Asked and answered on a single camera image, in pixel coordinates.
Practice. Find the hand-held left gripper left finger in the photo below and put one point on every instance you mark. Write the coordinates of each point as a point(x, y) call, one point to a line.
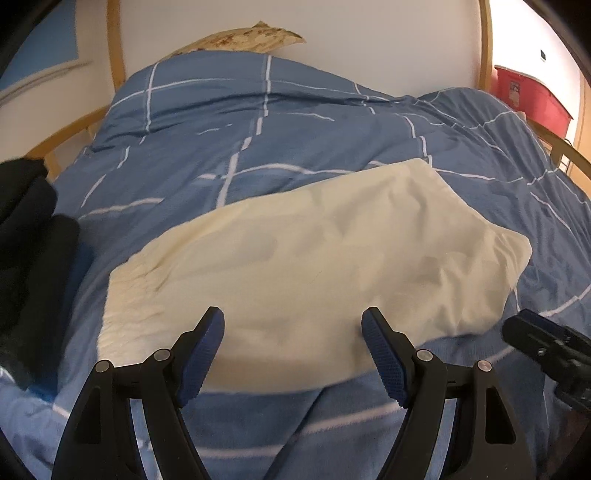
point(203, 355)

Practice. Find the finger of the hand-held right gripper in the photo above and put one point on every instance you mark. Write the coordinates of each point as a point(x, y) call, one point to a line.
point(531, 332)

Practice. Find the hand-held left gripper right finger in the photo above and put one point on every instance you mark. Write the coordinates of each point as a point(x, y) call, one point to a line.
point(381, 355)

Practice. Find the cream pants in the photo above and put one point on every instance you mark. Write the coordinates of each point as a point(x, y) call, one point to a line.
point(314, 277)

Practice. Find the bright blue cloth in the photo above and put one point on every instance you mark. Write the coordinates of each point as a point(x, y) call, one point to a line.
point(85, 263)

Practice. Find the black clothing pile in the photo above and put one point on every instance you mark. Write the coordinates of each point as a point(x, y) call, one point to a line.
point(27, 230)

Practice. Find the blue checked duvet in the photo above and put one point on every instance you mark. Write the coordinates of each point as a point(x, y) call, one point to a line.
point(231, 138)

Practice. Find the red plastic bin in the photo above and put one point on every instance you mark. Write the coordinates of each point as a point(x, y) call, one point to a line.
point(531, 97)

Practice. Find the patterned beige pillow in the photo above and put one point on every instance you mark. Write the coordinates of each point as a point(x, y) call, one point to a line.
point(249, 39)

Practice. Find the wooden bed frame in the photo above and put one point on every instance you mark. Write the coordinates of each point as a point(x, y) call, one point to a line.
point(485, 46)

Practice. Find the blue wall picture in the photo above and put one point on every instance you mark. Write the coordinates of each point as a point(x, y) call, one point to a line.
point(41, 41)

